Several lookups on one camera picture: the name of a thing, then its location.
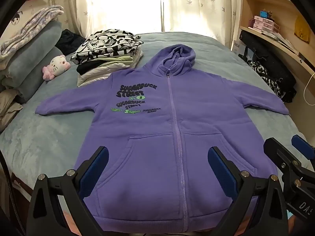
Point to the black folded garment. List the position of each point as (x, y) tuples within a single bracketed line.
[(91, 68)]

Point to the dark fuzzy cloth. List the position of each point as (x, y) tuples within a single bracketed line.
[(70, 40)]

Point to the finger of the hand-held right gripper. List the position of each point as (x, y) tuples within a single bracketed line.
[(275, 150), (302, 145)]

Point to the yellow cloth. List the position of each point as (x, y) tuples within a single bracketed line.
[(302, 29)]

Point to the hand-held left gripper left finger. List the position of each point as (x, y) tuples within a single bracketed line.
[(95, 174)]

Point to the blue-grey plush bed blanket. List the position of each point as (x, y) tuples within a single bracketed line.
[(49, 140)]

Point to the stack of papers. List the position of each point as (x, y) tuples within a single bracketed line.
[(283, 40)]

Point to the floral sheer curtain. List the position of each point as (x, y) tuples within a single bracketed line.
[(221, 9), (83, 5)]

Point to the long black bag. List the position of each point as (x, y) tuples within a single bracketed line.
[(260, 46)]

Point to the cartoon wall sticker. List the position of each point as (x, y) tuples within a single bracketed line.
[(16, 18)]

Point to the white cardboard box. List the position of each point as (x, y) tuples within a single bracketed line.
[(240, 50)]

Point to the floral folded quilt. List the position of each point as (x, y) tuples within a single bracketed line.
[(32, 27)]

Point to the pale green folded garment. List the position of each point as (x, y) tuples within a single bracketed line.
[(124, 59)]

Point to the black and white patterned garment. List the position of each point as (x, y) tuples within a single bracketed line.
[(267, 78)]

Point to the black and white printed garment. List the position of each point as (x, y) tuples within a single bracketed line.
[(108, 44)]

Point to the purple zip hoodie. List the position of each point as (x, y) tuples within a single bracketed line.
[(152, 152)]

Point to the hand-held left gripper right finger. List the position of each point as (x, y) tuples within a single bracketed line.
[(221, 174)]

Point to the black hanging garment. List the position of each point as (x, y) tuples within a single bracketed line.
[(289, 91)]

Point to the white and pink plush toy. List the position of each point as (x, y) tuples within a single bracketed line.
[(57, 65)]

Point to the beige pillow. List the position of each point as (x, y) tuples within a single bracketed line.
[(8, 108)]

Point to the white folded garment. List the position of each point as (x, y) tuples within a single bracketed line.
[(93, 78)]

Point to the wooden shelf unit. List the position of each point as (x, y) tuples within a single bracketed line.
[(270, 2)]

